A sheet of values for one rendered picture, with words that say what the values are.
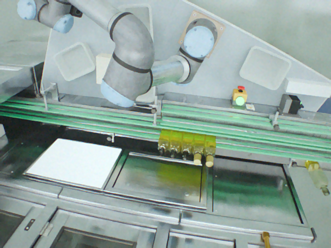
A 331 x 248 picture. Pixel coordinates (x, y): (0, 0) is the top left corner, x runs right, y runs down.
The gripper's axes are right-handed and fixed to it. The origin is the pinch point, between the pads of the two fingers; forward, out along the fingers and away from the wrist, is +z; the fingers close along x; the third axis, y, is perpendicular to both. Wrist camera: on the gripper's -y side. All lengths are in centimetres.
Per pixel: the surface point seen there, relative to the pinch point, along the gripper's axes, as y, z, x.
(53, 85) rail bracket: 4, 4, 50
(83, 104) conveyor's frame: -16, 4, 53
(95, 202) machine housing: -49, -48, 61
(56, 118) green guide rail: -4, 0, 68
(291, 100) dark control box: -118, 8, -3
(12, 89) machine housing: 24, -6, 58
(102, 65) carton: -18.6, 8.7, 27.1
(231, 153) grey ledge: -106, 3, 40
